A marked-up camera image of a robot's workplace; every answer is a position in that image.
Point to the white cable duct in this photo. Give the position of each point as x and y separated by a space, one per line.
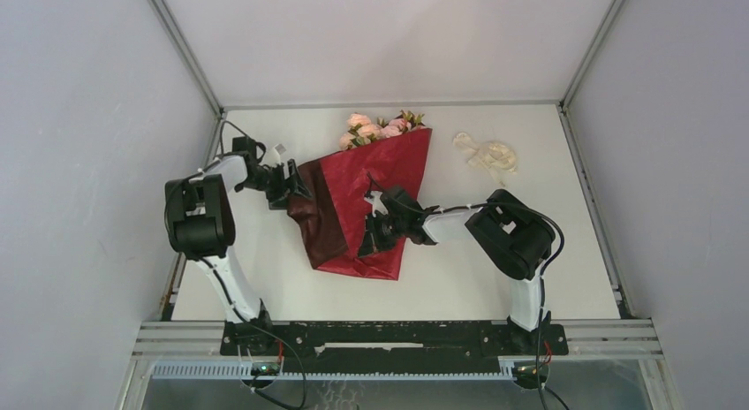
227 370

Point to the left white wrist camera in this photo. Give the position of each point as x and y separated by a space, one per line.
276 155

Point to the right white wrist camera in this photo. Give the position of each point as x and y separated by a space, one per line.
374 198

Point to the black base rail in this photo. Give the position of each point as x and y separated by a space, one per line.
390 345

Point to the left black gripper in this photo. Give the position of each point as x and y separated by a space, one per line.
294 185

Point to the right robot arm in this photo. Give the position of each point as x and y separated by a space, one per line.
517 239

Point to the pink flower stem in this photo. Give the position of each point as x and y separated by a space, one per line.
350 141
416 119
365 127
396 127

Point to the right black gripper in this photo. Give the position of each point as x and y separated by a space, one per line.
373 242

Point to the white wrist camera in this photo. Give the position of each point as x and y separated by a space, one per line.
374 198
276 155

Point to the red wrapping paper sheet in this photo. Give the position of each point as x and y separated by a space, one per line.
332 221

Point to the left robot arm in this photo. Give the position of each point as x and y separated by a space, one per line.
200 224

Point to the cream ribbon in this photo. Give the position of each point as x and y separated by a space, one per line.
493 156

